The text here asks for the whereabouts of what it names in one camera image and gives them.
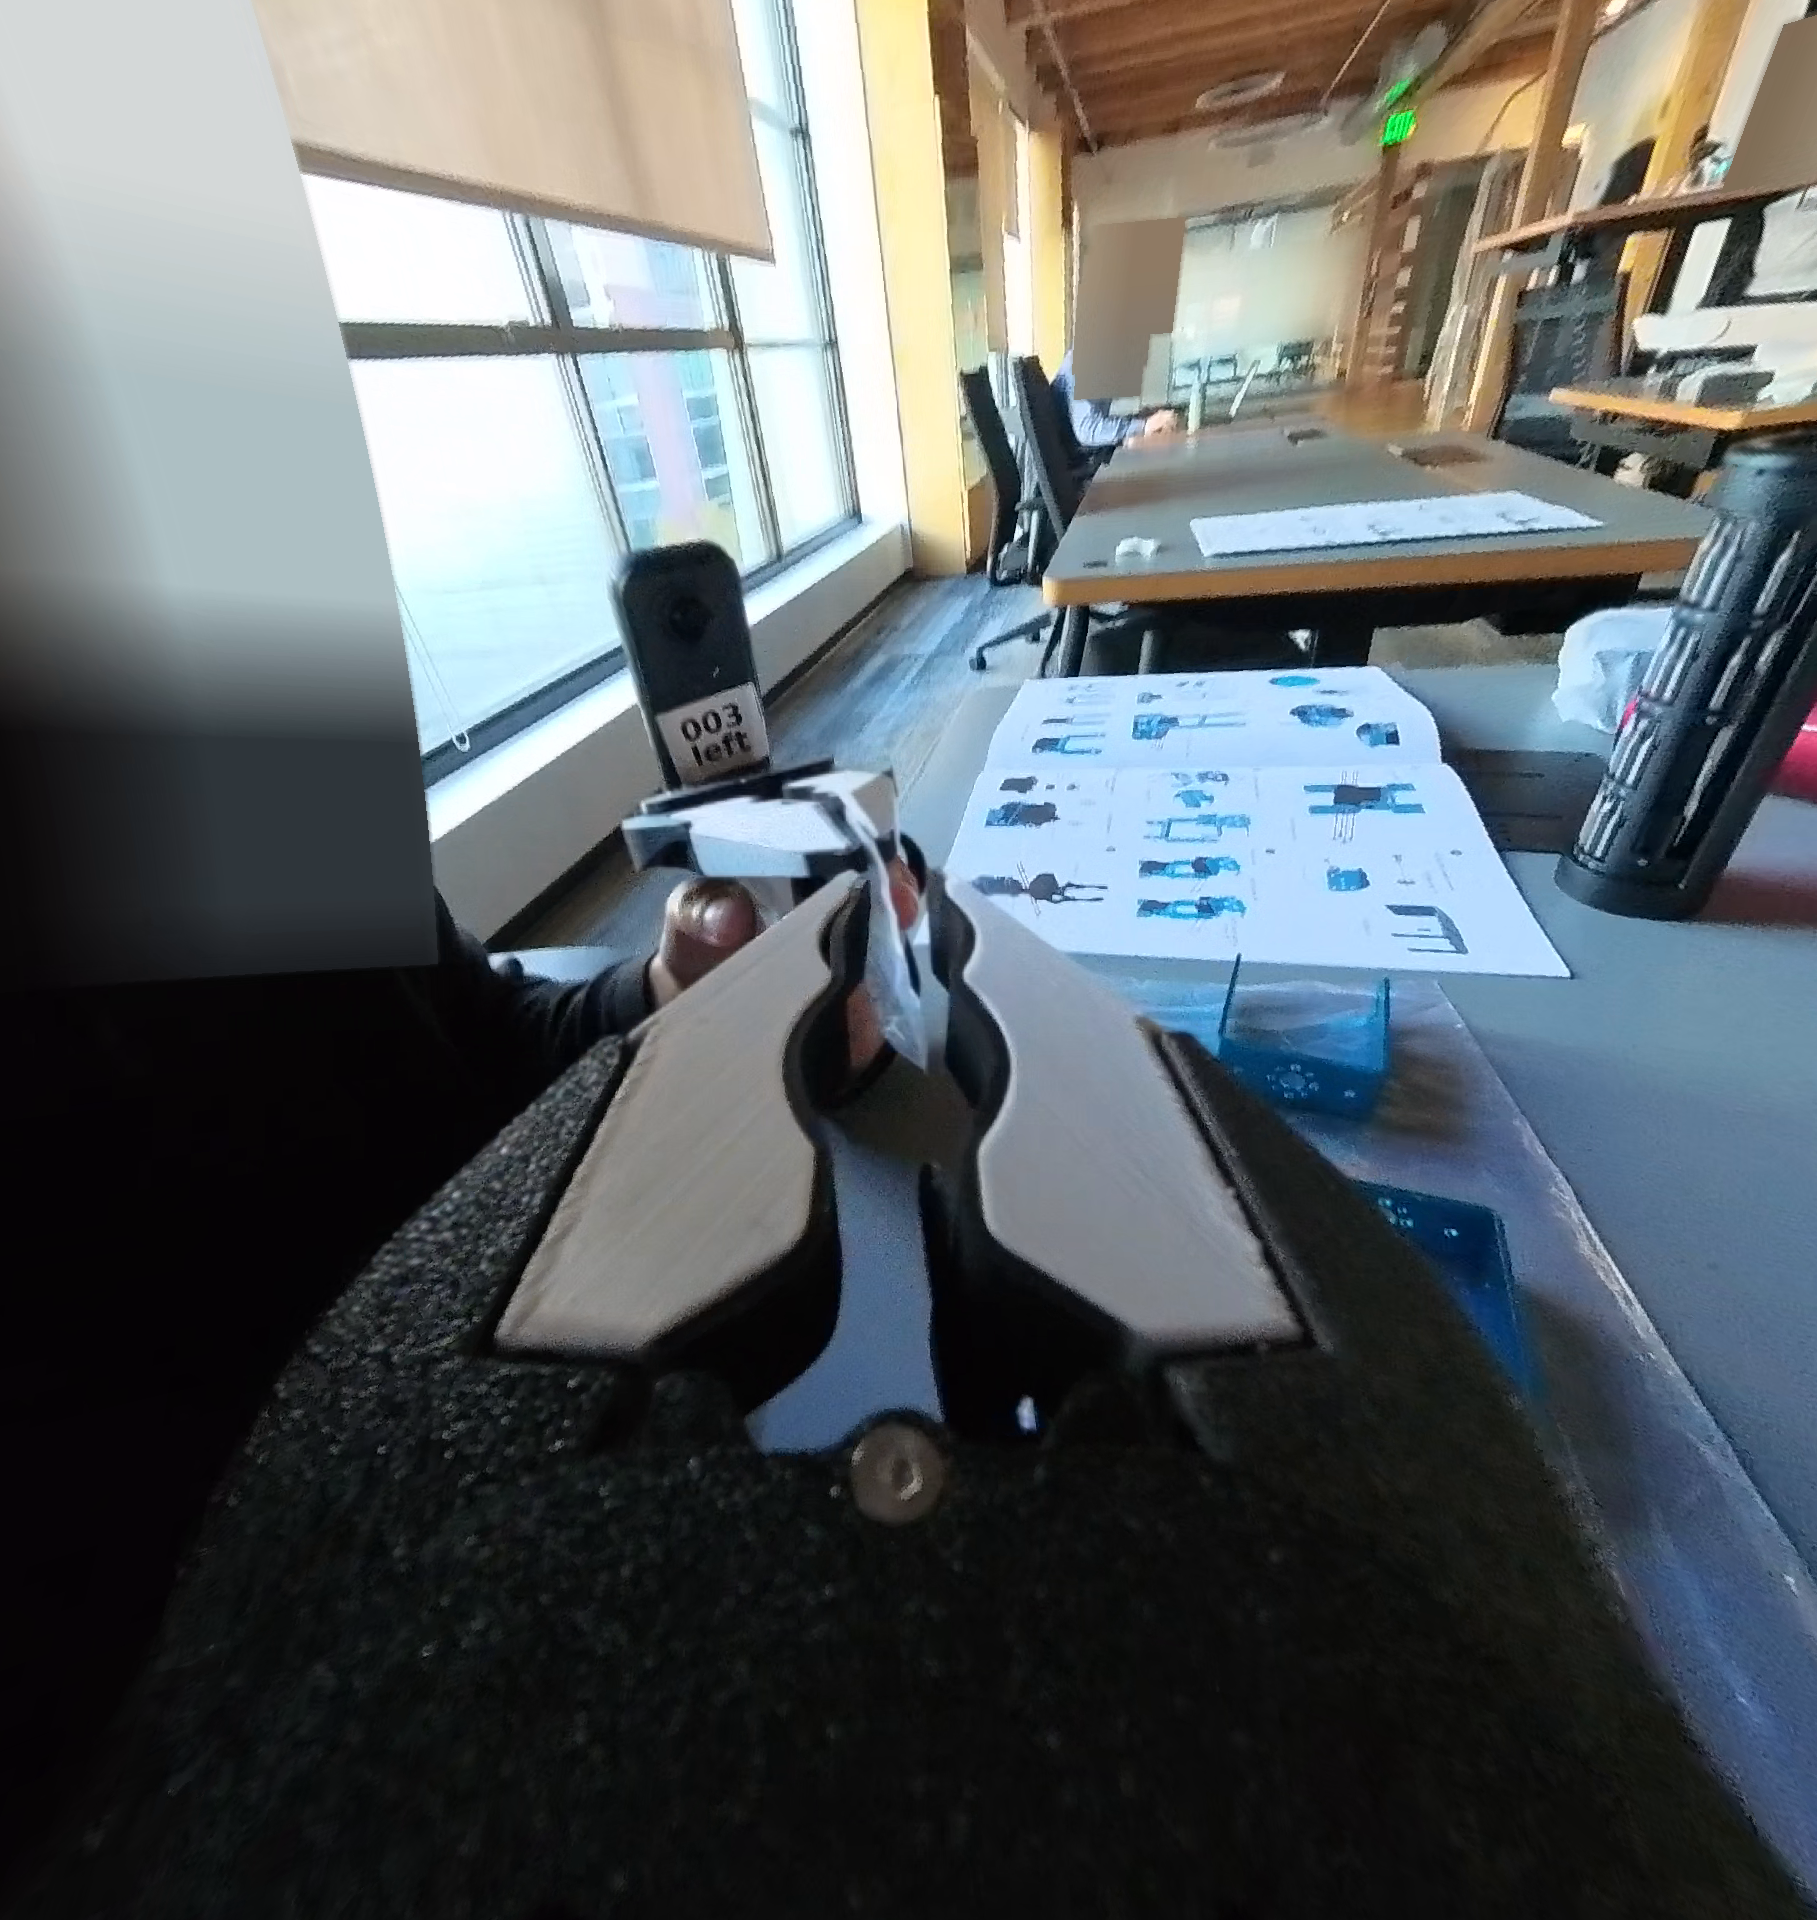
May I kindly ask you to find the blue metal bracket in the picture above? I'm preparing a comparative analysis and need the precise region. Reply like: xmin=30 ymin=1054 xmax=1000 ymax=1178
xmin=1213 ymin=949 xmax=1397 ymax=1117
xmin=1359 ymin=1183 xmax=1540 ymax=1397

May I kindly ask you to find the white plastic bag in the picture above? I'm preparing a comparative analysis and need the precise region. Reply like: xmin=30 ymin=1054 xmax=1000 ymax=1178
xmin=1554 ymin=601 xmax=1817 ymax=737

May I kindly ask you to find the white instruction manual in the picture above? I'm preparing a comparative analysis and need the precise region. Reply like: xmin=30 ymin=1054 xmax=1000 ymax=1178
xmin=944 ymin=663 xmax=1574 ymax=980

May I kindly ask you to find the large clear plastic bag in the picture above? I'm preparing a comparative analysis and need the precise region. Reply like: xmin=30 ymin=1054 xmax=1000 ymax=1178
xmin=1103 ymin=959 xmax=1817 ymax=1920

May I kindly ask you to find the small clear zip bag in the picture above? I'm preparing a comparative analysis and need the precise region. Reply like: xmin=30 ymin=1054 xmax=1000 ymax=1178
xmin=847 ymin=796 xmax=946 ymax=1073

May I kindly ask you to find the white paper sheet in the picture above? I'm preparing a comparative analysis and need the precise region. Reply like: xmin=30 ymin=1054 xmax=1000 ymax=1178
xmin=1189 ymin=489 xmax=1604 ymax=559

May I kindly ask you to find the person's left forearm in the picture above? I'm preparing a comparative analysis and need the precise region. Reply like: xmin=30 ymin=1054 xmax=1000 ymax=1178
xmin=435 ymin=885 xmax=661 ymax=1082

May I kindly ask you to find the black office chair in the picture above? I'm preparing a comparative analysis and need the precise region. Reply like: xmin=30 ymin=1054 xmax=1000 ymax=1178
xmin=956 ymin=363 xmax=1044 ymax=585
xmin=972 ymin=355 xmax=1105 ymax=672

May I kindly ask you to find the large window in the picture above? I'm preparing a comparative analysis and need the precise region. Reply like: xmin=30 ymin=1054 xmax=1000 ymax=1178
xmin=299 ymin=0 xmax=864 ymax=781

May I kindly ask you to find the wooden standing desk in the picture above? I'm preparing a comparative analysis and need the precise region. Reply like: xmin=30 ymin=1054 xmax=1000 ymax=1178
xmin=1545 ymin=351 xmax=1817 ymax=495

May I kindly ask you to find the person's left hand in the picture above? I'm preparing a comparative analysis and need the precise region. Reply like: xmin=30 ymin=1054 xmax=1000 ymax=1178
xmin=645 ymin=873 xmax=767 ymax=1008

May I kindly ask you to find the long grey table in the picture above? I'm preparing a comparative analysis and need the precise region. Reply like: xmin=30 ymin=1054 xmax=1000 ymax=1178
xmin=1043 ymin=426 xmax=1721 ymax=676

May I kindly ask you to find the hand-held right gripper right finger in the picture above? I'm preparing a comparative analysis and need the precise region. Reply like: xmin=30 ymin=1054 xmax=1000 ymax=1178
xmin=915 ymin=877 xmax=1312 ymax=1442

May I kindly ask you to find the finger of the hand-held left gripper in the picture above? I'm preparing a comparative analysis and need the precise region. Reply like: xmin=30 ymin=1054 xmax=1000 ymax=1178
xmin=828 ymin=767 xmax=905 ymax=867
xmin=619 ymin=792 xmax=860 ymax=881

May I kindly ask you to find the grey desk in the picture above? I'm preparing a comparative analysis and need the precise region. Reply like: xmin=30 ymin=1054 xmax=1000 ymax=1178
xmin=877 ymin=659 xmax=1817 ymax=1920

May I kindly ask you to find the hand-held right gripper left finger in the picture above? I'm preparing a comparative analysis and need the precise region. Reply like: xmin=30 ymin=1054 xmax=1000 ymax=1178
xmin=491 ymin=871 xmax=880 ymax=1427

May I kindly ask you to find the beige roller blind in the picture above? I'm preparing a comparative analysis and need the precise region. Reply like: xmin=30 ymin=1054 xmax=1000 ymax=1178
xmin=256 ymin=0 xmax=778 ymax=264

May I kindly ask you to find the black patterned bottle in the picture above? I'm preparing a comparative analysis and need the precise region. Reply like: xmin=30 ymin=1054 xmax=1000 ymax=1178
xmin=1556 ymin=436 xmax=1817 ymax=919

